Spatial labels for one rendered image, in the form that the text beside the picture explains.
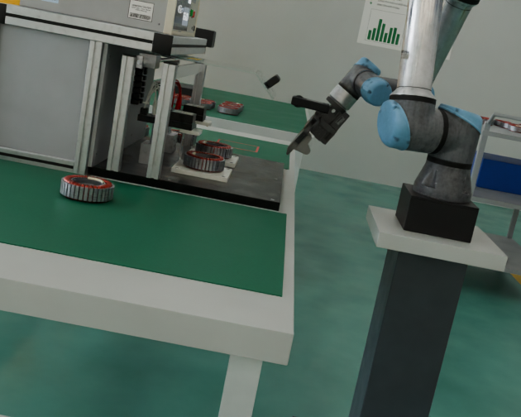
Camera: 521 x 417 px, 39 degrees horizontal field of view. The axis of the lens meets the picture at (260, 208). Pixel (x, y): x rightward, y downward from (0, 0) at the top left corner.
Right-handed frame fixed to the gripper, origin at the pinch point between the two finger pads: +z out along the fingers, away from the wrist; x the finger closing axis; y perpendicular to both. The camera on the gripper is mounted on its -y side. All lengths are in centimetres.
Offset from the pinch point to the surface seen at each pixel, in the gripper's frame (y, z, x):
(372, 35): 30, -81, 508
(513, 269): 153, -12, 179
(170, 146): -27.2, 21.8, -3.7
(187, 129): -25.8, 10.3, -27.7
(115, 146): -36, 22, -44
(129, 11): -55, -4, -32
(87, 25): -58, 4, -46
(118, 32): -52, 0, -46
